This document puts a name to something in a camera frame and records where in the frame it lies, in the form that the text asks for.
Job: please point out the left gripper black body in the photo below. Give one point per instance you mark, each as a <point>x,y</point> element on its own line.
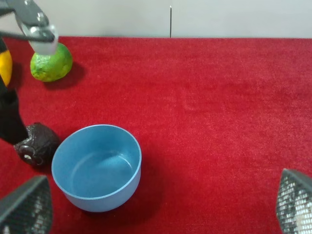
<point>12,129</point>

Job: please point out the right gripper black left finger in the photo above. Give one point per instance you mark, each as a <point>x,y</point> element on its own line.
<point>27,209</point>

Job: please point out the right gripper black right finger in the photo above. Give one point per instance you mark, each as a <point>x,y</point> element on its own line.
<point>294,202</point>

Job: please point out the dark purple round fruit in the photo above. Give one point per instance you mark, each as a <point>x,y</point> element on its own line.
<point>40,146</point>

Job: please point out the yellow mango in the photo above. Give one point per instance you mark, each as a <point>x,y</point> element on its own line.
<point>6,66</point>

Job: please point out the green avocado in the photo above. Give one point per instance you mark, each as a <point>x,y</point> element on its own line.
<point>49,68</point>

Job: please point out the blue bowl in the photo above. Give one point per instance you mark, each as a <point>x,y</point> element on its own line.
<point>98,168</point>

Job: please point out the red velvet table cloth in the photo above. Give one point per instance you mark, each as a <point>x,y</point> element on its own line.
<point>217,121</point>

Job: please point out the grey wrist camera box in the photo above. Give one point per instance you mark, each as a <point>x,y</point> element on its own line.
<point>34,24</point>

